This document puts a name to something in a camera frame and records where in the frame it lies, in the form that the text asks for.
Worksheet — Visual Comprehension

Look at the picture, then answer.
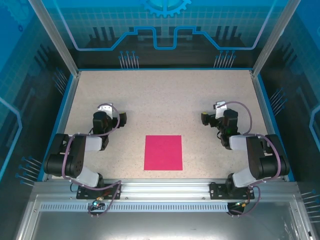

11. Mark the pink paper sheet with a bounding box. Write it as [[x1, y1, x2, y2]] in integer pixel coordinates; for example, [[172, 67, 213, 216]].
[[143, 135, 184, 172]]

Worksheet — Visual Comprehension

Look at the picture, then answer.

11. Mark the metal tray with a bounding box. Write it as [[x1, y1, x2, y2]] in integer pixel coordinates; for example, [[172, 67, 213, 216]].
[[14, 194, 313, 240]]

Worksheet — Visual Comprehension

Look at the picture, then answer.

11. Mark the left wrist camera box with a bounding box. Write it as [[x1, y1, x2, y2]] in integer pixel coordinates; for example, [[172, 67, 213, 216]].
[[97, 103, 114, 118]]

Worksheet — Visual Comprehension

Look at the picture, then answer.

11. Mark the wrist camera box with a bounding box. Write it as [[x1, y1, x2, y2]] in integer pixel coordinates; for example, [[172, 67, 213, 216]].
[[97, 103, 114, 118], [212, 100, 228, 120]]

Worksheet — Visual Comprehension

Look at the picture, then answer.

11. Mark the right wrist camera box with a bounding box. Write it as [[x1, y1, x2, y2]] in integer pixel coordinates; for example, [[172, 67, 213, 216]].
[[212, 100, 228, 120]]

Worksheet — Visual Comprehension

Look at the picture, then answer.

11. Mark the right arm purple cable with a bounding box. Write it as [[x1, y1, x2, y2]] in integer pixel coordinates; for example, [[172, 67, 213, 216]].
[[216, 100, 282, 218]]

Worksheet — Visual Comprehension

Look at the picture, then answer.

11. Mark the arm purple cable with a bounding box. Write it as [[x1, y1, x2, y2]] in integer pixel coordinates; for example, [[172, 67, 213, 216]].
[[61, 102, 123, 218], [216, 100, 282, 218]]

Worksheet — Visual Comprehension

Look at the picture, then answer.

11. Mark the aluminium side rail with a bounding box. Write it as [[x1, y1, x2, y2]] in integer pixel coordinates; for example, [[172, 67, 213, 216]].
[[41, 71, 82, 182], [249, 70, 288, 181]]

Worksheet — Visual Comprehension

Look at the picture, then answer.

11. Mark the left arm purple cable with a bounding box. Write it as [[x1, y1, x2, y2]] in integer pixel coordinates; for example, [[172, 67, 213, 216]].
[[61, 102, 123, 218]]

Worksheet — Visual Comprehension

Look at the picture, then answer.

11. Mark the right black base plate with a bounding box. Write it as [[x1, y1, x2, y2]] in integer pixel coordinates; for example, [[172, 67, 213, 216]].
[[209, 181, 256, 200]]

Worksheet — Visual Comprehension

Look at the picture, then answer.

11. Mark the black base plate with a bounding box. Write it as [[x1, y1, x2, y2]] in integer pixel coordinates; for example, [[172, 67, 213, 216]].
[[209, 181, 256, 200], [76, 183, 123, 200]]

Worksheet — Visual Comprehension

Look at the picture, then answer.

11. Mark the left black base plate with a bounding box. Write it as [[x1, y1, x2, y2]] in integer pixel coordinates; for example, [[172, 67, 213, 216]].
[[76, 183, 123, 200]]

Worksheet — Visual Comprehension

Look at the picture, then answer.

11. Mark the aluminium mounting rail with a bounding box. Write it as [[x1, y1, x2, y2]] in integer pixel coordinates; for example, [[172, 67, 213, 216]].
[[32, 178, 301, 200]]

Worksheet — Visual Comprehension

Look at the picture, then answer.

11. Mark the cable connector with green light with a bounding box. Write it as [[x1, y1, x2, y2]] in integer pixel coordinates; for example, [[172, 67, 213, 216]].
[[91, 196, 105, 209], [233, 199, 251, 209]]

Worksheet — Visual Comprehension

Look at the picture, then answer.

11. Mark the slotted cable duct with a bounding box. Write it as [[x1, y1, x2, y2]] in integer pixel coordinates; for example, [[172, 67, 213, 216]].
[[39, 202, 237, 213]]

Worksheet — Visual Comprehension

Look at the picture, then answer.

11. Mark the aluminium frame post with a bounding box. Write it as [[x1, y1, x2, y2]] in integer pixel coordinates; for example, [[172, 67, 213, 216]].
[[251, 0, 298, 77], [27, 0, 81, 78]]

